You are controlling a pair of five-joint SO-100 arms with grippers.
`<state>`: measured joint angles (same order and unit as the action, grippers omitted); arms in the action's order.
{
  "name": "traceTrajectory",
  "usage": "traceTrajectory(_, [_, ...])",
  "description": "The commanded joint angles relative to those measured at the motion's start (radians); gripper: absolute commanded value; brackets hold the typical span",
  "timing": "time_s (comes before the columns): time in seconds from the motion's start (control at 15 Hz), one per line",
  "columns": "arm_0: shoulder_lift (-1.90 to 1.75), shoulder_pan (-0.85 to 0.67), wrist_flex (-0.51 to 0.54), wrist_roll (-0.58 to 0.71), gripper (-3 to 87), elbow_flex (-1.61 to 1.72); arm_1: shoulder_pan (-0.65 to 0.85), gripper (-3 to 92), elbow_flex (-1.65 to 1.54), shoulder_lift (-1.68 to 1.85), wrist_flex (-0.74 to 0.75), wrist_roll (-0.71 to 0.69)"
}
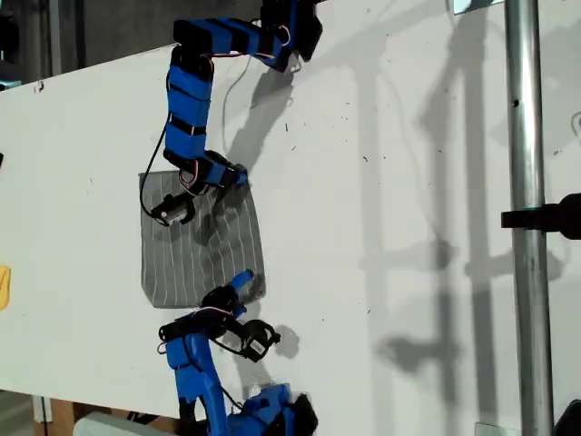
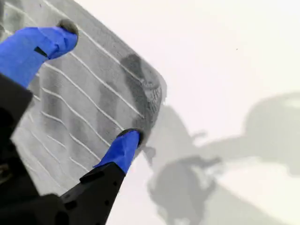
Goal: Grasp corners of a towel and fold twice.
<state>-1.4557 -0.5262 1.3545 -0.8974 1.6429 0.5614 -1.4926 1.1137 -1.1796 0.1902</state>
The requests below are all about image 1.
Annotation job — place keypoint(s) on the steel post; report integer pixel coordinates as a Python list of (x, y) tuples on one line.
[(525, 136)]

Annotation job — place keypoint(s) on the grey striped towel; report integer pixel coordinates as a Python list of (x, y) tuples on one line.
[(227, 254)]

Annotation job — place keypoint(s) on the yellow object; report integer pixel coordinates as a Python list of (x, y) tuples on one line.
[(3, 288)]

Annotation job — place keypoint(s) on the wooden table leg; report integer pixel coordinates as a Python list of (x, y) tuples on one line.
[(61, 418)]

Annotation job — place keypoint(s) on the white foam box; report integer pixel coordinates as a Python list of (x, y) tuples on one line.
[(113, 424)]

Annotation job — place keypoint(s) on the grey pole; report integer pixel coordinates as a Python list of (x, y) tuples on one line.
[(54, 36)]

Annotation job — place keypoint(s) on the black clamp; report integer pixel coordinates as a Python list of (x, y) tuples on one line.
[(549, 217)]

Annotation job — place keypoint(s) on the black camera box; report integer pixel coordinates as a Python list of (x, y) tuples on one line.
[(174, 212), (258, 343)]

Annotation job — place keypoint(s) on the black camera stalk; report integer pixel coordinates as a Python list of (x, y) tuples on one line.
[(227, 335), (193, 197)]

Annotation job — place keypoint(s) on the shiny metal bracket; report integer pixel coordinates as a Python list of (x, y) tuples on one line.
[(467, 5)]

